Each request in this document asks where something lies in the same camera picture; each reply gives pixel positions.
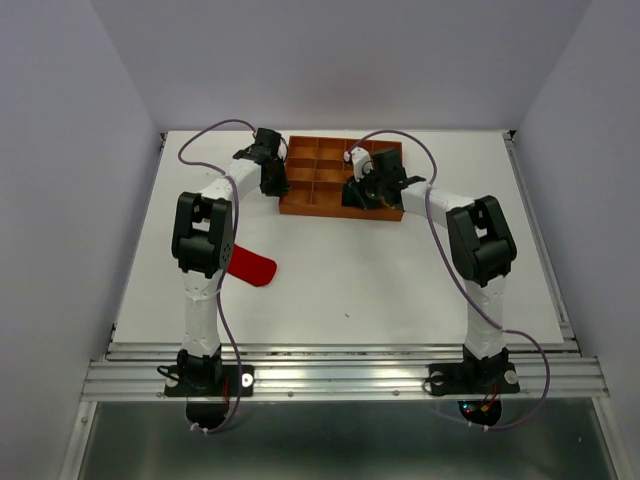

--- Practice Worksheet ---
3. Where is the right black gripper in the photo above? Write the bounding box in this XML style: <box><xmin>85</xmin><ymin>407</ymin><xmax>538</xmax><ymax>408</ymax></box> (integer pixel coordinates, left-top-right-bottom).
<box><xmin>346</xmin><ymin>167</ymin><xmax>386</xmax><ymax>212</ymax></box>

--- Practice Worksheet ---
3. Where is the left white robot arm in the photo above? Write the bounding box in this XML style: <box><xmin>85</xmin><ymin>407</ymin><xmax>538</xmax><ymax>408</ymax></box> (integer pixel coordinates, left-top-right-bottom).
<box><xmin>171</xmin><ymin>128</ymin><xmax>290</xmax><ymax>394</ymax></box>

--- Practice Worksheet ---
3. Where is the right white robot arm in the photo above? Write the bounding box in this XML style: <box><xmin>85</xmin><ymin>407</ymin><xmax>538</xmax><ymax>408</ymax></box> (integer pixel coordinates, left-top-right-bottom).
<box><xmin>343</xmin><ymin>147</ymin><xmax>517</xmax><ymax>390</ymax></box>

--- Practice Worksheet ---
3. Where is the orange compartment tray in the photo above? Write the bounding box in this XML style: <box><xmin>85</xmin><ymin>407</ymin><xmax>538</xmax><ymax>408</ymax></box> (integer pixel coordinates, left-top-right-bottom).
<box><xmin>279</xmin><ymin>135</ymin><xmax>403</xmax><ymax>222</ymax></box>

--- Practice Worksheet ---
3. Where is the red sock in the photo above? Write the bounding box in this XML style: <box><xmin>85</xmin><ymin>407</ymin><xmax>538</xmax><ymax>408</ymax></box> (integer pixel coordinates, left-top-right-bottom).
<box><xmin>228</xmin><ymin>245</ymin><xmax>277</xmax><ymax>288</ymax></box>

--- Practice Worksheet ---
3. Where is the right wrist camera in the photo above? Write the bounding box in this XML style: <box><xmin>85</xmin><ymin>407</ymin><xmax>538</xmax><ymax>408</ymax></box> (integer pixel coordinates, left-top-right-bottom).
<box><xmin>343</xmin><ymin>147</ymin><xmax>373</xmax><ymax>181</ymax></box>

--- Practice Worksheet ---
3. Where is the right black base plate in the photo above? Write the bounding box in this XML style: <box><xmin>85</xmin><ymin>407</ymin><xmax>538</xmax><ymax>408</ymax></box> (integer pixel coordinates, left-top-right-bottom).
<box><xmin>422</xmin><ymin>361</ymin><xmax>521</xmax><ymax>397</ymax></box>

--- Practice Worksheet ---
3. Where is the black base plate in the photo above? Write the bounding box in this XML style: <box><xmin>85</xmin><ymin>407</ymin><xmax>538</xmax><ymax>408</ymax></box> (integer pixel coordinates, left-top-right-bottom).
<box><xmin>156</xmin><ymin>364</ymin><xmax>255</xmax><ymax>398</ymax></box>
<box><xmin>422</xmin><ymin>361</ymin><xmax>521</xmax><ymax>397</ymax></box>

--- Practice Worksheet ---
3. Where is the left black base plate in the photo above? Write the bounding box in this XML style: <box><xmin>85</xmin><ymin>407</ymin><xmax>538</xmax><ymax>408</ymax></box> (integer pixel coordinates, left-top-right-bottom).
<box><xmin>156</xmin><ymin>364</ymin><xmax>255</xmax><ymax>398</ymax></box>

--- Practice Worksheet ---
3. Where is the aluminium mounting rail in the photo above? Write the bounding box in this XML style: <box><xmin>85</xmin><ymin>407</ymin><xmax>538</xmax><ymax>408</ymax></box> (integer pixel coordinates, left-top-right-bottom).
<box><xmin>81</xmin><ymin>342</ymin><xmax>609</xmax><ymax>402</ymax></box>

